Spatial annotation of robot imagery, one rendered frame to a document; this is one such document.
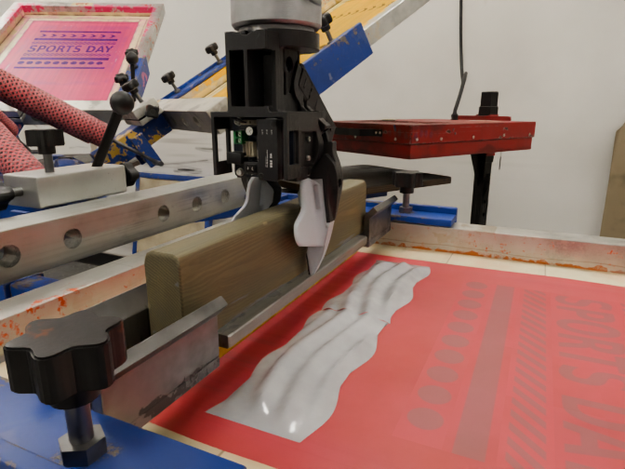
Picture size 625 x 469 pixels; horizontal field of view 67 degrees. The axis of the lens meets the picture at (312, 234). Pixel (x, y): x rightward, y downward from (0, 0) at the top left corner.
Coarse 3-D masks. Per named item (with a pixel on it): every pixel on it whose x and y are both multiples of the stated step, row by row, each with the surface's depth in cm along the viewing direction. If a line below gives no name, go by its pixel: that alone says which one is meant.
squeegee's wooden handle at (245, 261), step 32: (352, 192) 56; (224, 224) 37; (256, 224) 38; (288, 224) 42; (352, 224) 58; (160, 256) 30; (192, 256) 31; (224, 256) 34; (256, 256) 38; (288, 256) 43; (160, 288) 31; (192, 288) 31; (224, 288) 34; (256, 288) 38; (160, 320) 31; (224, 320) 35
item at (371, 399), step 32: (288, 320) 45; (256, 352) 39; (384, 352) 39; (416, 352) 39; (224, 384) 34; (352, 384) 34; (384, 384) 34; (160, 416) 31; (192, 416) 31; (352, 416) 31; (384, 416) 31; (224, 448) 28; (256, 448) 28; (288, 448) 28; (320, 448) 28; (352, 448) 28; (384, 448) 28; (416, 448) 28
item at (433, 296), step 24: (360, 264) 61; (432, 264) 61; (312, 288) 53; (336, 288) 53; (432, 288) 53; (456, 288) 53; (528, 288) 53; (552, 288) 53; (576, 288) 53; (600, 288) 53; (624, 288) 53; (408, 312) 47; (432, 312) 47
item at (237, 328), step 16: (352, 240) 57; (336, 256) 51; (304, 272) 46; (320, 272) 47; (288, 288) 42; (304, 288) 44; (256, 304) 38; (272, 304) 39; (240, 320) 36; (256, 320) 36; (224, 336) 33; (240, 336) 35
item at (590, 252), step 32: (416, 224) 67; (128, 256) 53; (480, 256) 64; (512, 256) 62; (544, 256) 61; (576, 256) 59; (608, 256) 58; (64, 288) 43; (96, 288) 45; (128, 288) 49; (0, 320) 37; (32, 320) 39; (0, 352) 37
